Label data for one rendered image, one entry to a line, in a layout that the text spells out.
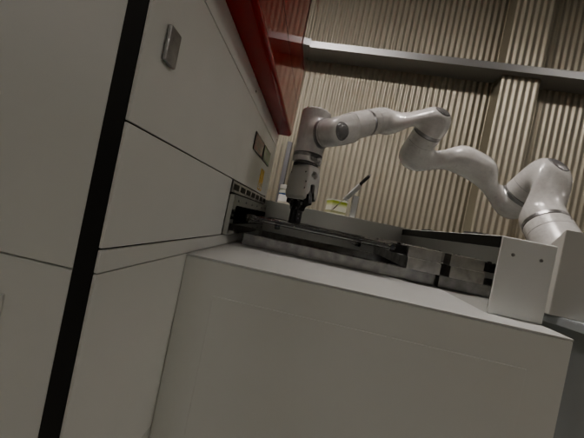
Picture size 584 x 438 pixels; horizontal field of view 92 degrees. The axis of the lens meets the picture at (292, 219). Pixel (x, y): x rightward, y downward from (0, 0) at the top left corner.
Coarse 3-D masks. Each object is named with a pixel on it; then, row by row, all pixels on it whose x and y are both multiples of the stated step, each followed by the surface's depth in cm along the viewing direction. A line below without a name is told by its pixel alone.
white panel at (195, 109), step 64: (128, 0) 28; (192, 0) 34; (128, 64) 28; (192, 64) 37; (128, 128) 28; (192, 128) 41; (256, 128) 75; (128, 192) 30; (192, 192) 45; (256, 192) 93; (128, 256) 32
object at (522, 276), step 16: (512, 240) 49; (512, 256) 49; (528, 256) 49; (544, 256) 49; (496, 272) 50; (512, 272) 49; (528, 272) 49; (544, 272) 49; (496, 288) 49; (512, 288) 49; (528, 288) 49; (544, 288) 49; (496, 304) 49; (512, 304) 49; (528, 304) 49; (544, 304) 49; (528, 320) 49
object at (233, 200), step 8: (232, 200) 64; (240, 200) 69; (248, 200) 77; (232, 208) 64; (248, 208) 79; (256, 208) 90; (264, 208) 104; (224, 216) 64; (232, 216) 66; (224, 224) 64; (232, 224) 67; (240, 224) 74; (248, 224) 83; (256, 224) 96; (224, 232) 64; (232, 232) 68; (240, 232) 76
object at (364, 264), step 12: (252, 240) 74; (264, 240) 74; (276, 240) 74; (288, 252) 73; (300, 252) 73; (312, 252) 73; (324, 252) 73; (336, 252) 74; (336, 264) 72; (348, 264) 72; (360, 264) 72; (372, 264) 72; (384, 264) 71; (396, 276) 71; (408, 276) 71; (420, 276) 71; (432, 276) 71
